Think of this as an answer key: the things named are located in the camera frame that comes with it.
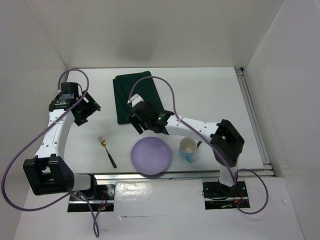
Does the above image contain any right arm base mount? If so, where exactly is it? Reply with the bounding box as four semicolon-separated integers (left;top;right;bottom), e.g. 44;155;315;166
202;181;250;210

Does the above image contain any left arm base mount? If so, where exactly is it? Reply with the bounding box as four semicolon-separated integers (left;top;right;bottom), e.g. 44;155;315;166
67;183;116;213

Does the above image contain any light blue mug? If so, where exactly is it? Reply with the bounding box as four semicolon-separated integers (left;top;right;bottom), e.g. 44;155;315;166
179;137;198;163

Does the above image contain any gold fork black handle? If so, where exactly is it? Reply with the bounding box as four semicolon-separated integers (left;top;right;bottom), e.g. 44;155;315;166
98;136;117;169

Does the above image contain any purple plate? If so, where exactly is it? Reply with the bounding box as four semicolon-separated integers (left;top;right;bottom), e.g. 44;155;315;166
130;136;172;176

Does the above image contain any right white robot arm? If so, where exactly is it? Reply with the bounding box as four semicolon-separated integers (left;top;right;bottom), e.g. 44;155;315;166
127;94;245;196

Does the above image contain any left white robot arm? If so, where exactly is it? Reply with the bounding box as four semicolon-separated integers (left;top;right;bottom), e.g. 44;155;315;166
23;82;101;200

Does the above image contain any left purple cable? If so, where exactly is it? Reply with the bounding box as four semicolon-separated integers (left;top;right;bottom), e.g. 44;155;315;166
1;68;101;239

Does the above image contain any dark green cloth napkin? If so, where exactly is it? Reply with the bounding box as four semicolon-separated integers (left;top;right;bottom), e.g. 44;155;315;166
111;70;166;126

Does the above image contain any aluminium rail frame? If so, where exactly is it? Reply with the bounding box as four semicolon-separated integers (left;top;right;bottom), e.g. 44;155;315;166
39;66;276;182

